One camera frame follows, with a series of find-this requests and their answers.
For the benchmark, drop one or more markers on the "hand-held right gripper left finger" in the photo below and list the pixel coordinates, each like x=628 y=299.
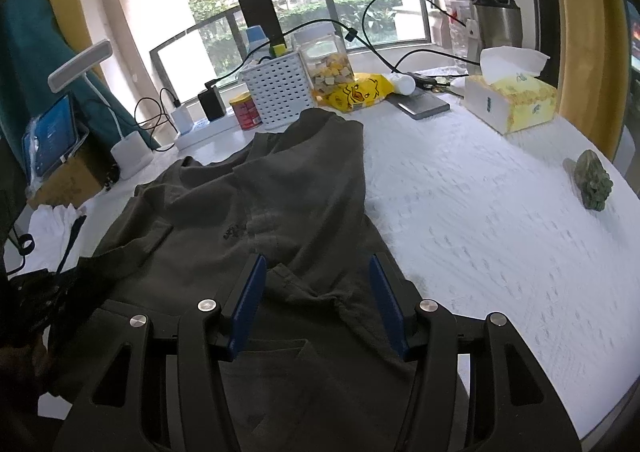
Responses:
x=247 y=304

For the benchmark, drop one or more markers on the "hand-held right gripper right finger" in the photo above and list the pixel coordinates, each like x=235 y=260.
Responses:
x=387 y=304

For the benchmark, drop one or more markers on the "olive green shirt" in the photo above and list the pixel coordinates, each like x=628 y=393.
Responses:
x=280 y=182

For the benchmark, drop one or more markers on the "white cloth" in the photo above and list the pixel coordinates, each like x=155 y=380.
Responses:
x=47 y=227

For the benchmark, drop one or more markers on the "white quilted table cover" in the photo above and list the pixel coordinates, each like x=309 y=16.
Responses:
x=475 y=257

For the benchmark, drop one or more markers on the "cardboard box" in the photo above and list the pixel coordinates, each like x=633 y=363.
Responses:
x=65 y=182

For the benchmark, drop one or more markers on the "tablet with stand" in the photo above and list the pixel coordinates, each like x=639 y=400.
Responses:
x=50 y=132

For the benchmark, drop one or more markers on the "white power strip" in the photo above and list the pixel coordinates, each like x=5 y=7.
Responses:
x=210 y=129

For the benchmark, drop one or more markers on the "white desk lamp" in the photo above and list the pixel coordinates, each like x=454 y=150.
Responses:
x=131 y=154

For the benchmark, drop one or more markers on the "red tin can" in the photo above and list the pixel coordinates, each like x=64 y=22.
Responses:
x=245 y=114

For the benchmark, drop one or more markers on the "white power adapter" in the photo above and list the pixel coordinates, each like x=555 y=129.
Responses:
x=181 y=119

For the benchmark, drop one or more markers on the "grey flat box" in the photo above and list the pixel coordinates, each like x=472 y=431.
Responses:
x=420 y=104

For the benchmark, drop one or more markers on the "black power adapter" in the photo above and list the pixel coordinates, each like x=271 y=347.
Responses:
x=212 y=104

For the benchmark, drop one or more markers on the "white plastic basket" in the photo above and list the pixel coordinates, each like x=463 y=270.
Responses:
x=275 y=92

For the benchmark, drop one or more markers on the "yellow duck snack bag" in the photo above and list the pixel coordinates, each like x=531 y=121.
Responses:
x=357 y=92

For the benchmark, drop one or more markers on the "yellow white tissue box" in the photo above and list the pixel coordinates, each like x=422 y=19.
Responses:
x=510 y=102

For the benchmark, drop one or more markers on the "green stone figurine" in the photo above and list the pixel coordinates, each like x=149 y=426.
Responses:
x=592 y=179

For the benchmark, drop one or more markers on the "clear snack jar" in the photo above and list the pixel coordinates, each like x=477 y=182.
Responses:
x=325 y=67

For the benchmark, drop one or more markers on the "blue cap bottle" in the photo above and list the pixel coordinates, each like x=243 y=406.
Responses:
x=256 y=37

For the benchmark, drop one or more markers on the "teal curtain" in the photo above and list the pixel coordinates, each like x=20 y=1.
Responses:
x=30 y=32

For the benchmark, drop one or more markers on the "balcony railing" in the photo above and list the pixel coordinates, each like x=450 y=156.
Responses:
x=330 y=12

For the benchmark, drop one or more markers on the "steel thermos mug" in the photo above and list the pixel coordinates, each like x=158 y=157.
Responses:
x=500 y=27

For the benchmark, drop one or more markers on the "clear water bottle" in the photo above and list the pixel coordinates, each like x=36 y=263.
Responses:
x=456 y=2

